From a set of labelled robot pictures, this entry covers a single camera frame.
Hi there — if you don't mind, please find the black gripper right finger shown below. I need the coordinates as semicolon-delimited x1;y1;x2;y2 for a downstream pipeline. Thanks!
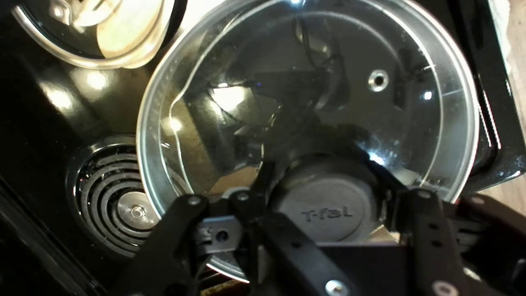
384;186;526;296

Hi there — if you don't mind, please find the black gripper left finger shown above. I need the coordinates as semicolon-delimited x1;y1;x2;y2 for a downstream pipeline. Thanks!
112;187;359;296

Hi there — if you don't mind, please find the glass pot lid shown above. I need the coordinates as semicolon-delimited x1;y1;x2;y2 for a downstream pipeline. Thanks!
135;0;484;284

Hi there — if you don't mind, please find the black electric stove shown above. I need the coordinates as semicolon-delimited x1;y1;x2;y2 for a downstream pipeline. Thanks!
0;0;526;296

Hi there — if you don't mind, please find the steel cooking pot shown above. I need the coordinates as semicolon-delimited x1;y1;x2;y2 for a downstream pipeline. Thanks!
10;0;178;72

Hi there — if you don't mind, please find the bare coil burner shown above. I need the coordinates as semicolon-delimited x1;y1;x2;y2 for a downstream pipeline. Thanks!
66;135;170;260

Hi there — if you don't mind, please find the wooden slotted spatula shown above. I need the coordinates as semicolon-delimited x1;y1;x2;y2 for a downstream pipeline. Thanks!
52;0;170;62

